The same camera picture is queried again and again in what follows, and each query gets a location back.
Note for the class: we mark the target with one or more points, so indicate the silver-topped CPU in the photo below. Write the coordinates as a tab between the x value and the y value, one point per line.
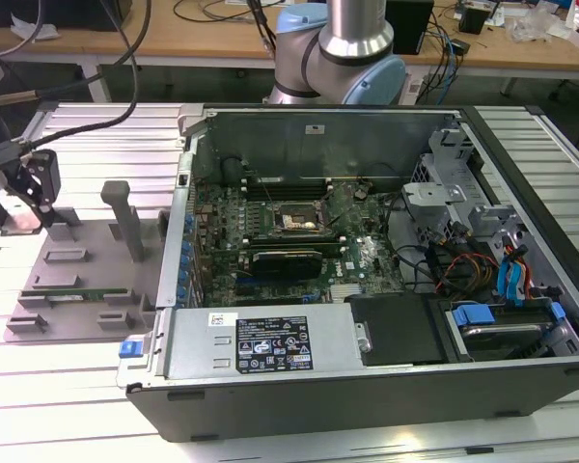
21	219

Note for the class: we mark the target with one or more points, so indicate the CPU socket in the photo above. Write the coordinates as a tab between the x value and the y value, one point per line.
299	217

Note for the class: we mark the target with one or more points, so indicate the green RAM stick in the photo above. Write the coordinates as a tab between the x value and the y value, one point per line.
96	292

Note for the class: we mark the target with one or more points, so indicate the grey parts rack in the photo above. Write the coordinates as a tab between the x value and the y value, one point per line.
77	318

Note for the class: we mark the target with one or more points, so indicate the crumpled white paper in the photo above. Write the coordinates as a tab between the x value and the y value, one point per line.
34	30

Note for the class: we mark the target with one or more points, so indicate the wide black box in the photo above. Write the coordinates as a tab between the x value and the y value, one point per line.
77	14

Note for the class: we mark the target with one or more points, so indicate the wooden desk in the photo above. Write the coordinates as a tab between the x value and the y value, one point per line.
173	43

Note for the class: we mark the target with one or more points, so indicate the blue case latch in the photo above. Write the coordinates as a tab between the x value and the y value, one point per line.
130	349

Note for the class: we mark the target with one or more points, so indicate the thin metal locking lever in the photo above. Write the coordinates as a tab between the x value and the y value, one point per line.
268	192

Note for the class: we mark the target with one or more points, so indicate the silver power supply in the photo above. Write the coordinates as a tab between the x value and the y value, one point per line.
198	342

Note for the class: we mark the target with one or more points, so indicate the RAM slot with white clips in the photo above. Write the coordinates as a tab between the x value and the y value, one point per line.
335	250
289	182
289	192
294	241

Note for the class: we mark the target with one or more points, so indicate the black graphics card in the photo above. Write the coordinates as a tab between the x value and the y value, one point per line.
289	265

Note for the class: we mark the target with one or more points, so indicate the small white case sticker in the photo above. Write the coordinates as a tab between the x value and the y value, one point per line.
314	129

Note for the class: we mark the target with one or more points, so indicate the round coin battery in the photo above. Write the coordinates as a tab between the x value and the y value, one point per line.
362	195

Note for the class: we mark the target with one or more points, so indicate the silver finned heatsink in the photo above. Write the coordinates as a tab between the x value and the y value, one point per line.
346	292

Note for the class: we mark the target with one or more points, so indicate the green motherboard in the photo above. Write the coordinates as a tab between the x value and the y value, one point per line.
362	251

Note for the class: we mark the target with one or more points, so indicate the black plastic shroud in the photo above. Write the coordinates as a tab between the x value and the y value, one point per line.
400	328

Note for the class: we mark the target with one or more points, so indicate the tall black box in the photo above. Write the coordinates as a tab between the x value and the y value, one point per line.
412	29

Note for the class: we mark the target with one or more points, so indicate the black and silver PC case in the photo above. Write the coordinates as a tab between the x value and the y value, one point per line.
366	415

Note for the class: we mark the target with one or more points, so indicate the silver drive cage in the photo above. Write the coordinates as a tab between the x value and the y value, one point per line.
456	164

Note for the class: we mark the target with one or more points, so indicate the small black adapter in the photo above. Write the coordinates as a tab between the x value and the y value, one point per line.
460	46

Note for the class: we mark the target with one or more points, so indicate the hard disk in blue carrier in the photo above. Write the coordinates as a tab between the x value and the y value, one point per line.
473	316

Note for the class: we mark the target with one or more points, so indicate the small black container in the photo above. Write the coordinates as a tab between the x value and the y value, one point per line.
474	19

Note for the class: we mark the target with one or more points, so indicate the clear plastic bags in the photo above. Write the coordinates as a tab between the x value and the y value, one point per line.
535	24

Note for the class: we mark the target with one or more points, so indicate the silver bracket with round hole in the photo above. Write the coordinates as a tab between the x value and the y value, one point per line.
429	195

